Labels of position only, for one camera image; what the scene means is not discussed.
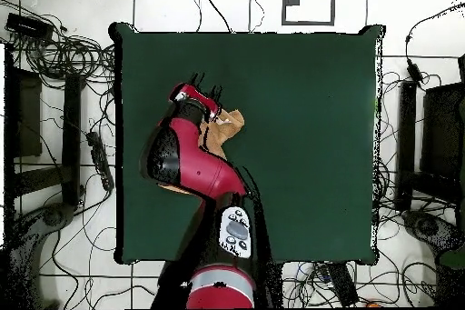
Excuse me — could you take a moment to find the orange terry towel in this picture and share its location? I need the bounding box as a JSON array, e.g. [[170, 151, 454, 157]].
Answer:
[[157, 107, 245, 197]]

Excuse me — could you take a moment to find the flat black adapter box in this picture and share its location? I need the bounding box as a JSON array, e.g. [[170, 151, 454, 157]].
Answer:
[[5, 13, 54, 41]]

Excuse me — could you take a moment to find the dark green table cloth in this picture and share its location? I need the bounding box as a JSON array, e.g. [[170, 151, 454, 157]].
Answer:
[[108, 22, 386, 265]]

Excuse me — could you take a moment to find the long black power strip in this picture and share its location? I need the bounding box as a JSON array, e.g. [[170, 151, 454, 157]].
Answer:
[[85, 131, 115, 192]]

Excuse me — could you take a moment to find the dark grey stand base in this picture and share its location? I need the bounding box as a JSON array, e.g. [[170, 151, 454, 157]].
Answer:
[[6, 202, 78, 309], [401, 209, 465, 307]]

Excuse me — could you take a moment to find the black inline power adapter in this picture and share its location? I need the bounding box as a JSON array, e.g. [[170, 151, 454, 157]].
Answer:
[[405, 57, 425, 85]]

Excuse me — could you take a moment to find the long black floor box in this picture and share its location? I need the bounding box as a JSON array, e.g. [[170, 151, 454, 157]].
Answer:
[[326, 262, 360, 308]]

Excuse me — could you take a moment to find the dark green rounded object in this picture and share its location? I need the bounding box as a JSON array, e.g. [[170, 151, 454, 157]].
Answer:
[[437, 248, 465, 270]]

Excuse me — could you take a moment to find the thin looped black cable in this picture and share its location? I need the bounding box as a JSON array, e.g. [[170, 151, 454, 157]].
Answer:
[[188, 0, 203, 34]]

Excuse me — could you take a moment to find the thick black floor cable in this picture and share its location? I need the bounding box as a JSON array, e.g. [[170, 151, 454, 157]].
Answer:
[[194, 0, 233, 34]]

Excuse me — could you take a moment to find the thin black floor cable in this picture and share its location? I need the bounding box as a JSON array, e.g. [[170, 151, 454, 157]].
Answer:
[[249, 0, 266, 34]]

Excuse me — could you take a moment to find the black cable tangle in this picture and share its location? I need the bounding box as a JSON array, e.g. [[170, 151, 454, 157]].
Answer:
[[0, 0, 117, 85]]

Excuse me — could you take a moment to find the black metal frame stand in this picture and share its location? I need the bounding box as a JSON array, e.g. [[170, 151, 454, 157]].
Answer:
[[3, 44, 87, 209], [394, 53, 465, 213]]

